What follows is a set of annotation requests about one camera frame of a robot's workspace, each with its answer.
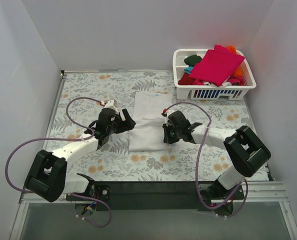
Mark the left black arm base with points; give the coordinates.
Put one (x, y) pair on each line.
(98, 191)

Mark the dark green t shirt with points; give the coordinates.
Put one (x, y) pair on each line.
(192, 60)

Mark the floral patterned table mat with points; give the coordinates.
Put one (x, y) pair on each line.
(78, 106)

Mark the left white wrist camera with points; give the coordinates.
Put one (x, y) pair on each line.
(112, 104)

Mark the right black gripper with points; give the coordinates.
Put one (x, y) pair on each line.
(169, 133)

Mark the aluminium frame rail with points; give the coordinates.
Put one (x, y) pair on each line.
(258, 191)

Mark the teal t shirt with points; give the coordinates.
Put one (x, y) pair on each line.
(188, 70)

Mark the white plastic basket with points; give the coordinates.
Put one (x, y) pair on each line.
(207, 92)

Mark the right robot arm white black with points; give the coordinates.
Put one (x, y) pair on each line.
(245, 150)

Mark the dark red t shirt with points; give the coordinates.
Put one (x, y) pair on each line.
(186, 80)

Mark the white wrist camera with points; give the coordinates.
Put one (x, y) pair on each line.
(112, 104)
(166, 113)

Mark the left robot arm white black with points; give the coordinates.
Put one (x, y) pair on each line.
(48, 176)

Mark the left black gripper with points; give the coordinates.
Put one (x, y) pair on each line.
(122, 120)

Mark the magenta folded t shirt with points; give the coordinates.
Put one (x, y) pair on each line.
(217, 65)

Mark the white t shirt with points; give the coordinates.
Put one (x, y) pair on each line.
(148, 133)

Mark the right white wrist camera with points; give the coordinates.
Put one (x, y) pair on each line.
(166, 113)

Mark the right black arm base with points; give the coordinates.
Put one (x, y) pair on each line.
(221, 201)

